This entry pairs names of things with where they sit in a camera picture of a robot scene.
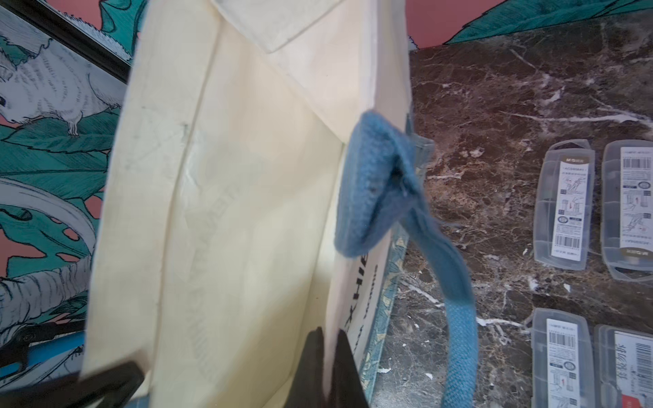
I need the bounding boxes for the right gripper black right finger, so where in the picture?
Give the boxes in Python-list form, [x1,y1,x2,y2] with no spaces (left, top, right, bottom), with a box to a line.
[328,330,369,408]

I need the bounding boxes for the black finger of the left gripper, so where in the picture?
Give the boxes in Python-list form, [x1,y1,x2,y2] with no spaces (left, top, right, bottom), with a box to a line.
[1,361,145,407]

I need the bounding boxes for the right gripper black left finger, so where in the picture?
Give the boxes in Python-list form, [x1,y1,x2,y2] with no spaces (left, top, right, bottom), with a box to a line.
[283,327,327,408]

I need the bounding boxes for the cream canvas tote bag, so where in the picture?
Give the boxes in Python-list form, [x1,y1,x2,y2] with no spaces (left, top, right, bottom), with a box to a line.
[82,1,479,407]

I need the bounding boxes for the clear case red label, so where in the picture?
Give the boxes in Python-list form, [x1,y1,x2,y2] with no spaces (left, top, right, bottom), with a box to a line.
[593,325,652,408]

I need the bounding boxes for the clear compass case barcode label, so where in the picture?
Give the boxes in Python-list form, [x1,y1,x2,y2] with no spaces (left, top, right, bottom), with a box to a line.
[533,139,595,271]

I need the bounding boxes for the clear compass case gold label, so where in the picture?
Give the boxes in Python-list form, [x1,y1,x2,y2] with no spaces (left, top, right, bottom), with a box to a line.
[600,139,652,283]

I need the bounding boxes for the black left frame post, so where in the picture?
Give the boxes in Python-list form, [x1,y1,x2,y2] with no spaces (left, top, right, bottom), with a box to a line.
[1,0,131,83]

